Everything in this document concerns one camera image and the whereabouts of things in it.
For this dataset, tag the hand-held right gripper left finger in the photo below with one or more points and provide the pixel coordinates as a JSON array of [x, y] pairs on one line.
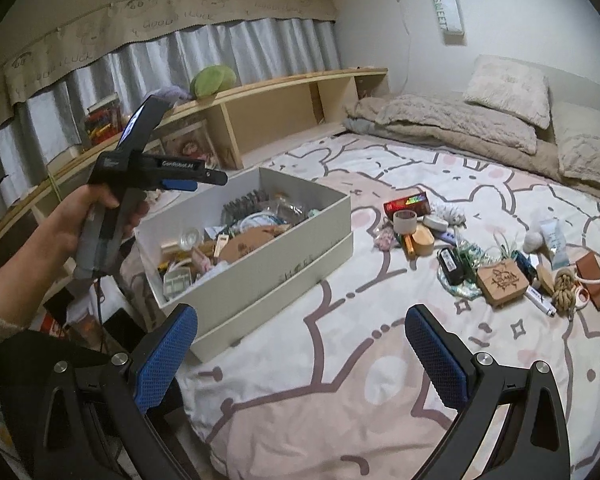
[[162, 360]]

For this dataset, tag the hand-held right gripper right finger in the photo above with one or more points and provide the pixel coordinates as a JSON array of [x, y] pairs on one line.
[[437, 360]]

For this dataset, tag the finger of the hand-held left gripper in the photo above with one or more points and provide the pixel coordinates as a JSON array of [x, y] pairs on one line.
[[180, 186]]

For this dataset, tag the white storage box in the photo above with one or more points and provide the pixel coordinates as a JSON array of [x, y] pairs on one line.
[[260, 280]]

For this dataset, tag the person's left forearm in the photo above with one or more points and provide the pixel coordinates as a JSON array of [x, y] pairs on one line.
[[10, 290]]

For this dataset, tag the person's left hand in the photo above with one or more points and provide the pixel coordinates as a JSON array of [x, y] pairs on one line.
[[65, 230]]

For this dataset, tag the red dress doll case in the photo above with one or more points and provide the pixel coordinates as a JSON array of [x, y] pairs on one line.
[[195, 150]]

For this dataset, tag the jar of coloured pens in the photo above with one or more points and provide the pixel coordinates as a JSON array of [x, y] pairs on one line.
[[102, 117]]

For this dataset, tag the clear round plastic lid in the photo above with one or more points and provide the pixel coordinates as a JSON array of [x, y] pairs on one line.
[[191, 239]]

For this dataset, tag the wooden block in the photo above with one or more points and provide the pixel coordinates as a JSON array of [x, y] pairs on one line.
[[170, 246]]

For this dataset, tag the black hair claw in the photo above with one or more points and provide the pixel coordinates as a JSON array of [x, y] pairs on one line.
[[245, 204]]

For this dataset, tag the iridescent bag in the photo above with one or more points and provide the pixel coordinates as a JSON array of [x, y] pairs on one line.
[[462, 290]]

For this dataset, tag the pink plastic item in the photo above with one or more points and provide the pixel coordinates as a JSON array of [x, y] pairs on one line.
[[200, 260]]

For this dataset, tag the grey plug adapter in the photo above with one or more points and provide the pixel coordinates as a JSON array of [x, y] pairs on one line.
[[177, 282]]

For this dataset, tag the white blue sachet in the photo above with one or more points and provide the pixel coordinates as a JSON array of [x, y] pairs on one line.
[[260, 222]]

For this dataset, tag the purple plush toy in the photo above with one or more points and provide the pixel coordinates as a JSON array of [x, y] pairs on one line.
[[172, 94]]

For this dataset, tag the cork coaster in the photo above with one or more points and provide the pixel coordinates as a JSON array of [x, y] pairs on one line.
[[252, 247]]

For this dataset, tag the black device white label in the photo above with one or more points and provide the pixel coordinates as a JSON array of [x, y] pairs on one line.
[[451, 265]]

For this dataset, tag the engraved wooden square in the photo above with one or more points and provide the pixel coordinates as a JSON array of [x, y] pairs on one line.
[[500, 282]]

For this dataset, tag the clear jar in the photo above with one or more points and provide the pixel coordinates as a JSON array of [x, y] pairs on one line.
[[285, 207]]

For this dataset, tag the printed bed sheet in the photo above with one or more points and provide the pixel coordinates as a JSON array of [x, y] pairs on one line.
[[330, 385]]

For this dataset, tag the green plush toy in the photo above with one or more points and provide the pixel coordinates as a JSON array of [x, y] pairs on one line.
[[212, 80]]

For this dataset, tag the orange tube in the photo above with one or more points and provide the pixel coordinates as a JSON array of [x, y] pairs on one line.
[[408, 247]]

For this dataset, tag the white lighter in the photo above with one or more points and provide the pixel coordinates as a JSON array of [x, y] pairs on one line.
[[540, 301]]

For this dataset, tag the round wooden box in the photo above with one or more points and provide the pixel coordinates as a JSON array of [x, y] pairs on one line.
[[423, 241]]

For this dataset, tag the wooden shelf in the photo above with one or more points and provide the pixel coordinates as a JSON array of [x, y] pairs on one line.
[[275, 110]]

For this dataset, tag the small pink item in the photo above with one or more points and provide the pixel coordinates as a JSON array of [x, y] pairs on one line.
[[385, 241]]

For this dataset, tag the small white case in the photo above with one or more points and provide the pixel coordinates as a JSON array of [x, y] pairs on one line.
[[435, 223]]

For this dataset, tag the tape roll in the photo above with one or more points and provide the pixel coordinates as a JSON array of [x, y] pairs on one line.
[[406, 222]]

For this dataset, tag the small white plush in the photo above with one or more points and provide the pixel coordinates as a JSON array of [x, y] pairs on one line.
[[534, 241]]

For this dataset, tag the grey curtains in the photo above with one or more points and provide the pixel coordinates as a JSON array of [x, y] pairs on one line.
[[255, 50]]

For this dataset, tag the red colourful box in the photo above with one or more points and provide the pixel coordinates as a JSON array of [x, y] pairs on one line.
[[407, 204]]

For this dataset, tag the white tube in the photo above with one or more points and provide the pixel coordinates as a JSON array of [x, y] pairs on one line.
[[555, 240]]

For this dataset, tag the printed curtain valance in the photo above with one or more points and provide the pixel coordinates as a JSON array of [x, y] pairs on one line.
[[180, 10]]

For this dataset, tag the brown leather pouch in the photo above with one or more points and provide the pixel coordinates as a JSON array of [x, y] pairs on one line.
[[592, 265]]

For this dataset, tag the beige fluffy blanket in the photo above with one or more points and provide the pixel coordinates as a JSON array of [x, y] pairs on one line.
[[430, 125]]

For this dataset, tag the beige fluffy pillow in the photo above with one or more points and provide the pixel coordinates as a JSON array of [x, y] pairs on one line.
[[587, 145]]

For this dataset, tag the cream fluffy pillow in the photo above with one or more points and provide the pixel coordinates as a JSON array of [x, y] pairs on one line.
[[510, 87]]

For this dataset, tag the white wall sign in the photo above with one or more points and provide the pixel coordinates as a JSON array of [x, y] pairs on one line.
[[447, 10]]

